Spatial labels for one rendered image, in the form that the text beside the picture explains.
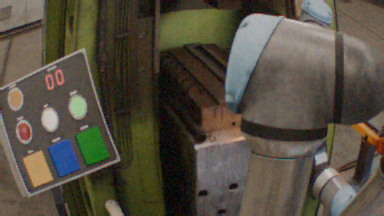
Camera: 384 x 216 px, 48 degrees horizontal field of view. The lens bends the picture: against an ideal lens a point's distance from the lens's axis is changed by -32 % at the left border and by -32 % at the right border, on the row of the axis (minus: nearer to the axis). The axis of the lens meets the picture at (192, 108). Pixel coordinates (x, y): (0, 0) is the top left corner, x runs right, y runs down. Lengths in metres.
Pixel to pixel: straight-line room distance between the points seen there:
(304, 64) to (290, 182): 0.13
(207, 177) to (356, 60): 1.00
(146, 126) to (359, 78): 1.13
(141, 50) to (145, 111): 0.17
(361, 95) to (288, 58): 0.11
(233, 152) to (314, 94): 0.95
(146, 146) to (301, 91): 1.12
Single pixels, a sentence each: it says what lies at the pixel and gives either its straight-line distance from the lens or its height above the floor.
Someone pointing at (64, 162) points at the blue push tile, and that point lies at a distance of 1.23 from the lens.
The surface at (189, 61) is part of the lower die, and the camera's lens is 1.76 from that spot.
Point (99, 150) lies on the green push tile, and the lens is 1.28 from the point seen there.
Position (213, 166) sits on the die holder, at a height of 0.85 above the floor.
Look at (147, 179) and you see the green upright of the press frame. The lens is 1.72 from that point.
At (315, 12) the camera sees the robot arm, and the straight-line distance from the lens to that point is 1.04.
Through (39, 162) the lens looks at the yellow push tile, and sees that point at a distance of 1.19.
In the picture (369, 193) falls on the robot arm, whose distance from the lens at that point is 0.88.
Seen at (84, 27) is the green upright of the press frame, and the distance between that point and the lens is 1.48.
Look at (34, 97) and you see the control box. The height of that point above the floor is 1.15.
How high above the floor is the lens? 1.61
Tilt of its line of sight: 25 degrees down
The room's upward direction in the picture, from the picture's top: 1 degrees counter-clockwise
